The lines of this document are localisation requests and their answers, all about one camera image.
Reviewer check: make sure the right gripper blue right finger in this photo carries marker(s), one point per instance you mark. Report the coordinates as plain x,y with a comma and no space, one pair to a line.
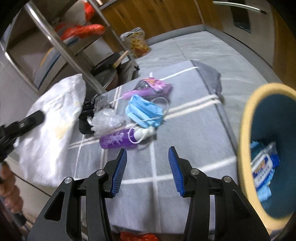
235,218

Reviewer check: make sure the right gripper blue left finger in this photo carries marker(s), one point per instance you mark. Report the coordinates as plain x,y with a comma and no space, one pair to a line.
60,219

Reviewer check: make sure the white paper bag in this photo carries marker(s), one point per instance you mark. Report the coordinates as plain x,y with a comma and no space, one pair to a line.
43,150

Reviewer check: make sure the black plastic bag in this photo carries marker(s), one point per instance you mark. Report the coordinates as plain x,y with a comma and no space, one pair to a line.
88,109

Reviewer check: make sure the purple bottle white cap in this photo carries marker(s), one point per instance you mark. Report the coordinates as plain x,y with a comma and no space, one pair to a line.
126,137

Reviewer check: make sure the clear plastic bag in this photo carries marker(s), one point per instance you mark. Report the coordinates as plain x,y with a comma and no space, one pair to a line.
105,121

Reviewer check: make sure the blue bin with yellow rim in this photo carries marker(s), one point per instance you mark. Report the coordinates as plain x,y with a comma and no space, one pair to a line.
269,116

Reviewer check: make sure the light blue face mask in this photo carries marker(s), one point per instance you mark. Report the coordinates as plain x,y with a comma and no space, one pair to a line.
147,117

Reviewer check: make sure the pink purple snack wrapper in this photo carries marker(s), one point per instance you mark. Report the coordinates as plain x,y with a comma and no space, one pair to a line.
149,88

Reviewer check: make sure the person's left hand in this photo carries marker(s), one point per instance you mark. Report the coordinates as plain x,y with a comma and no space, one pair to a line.
9,190

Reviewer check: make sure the grey checked floor mat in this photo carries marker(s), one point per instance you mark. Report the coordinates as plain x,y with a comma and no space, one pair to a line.
197,126

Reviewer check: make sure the round pan lid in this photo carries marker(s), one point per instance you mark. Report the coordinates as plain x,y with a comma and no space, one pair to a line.
105,73

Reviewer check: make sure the red plastic bag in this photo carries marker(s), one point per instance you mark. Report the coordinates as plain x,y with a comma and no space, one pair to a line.
76,22

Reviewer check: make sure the jar of snacks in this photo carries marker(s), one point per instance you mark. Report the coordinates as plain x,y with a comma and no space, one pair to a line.
135,41

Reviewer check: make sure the wooden cabinets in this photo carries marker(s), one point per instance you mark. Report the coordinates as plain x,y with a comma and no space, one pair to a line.
162,20

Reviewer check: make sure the steel oven door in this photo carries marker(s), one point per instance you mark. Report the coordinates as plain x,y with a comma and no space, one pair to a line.
251,23

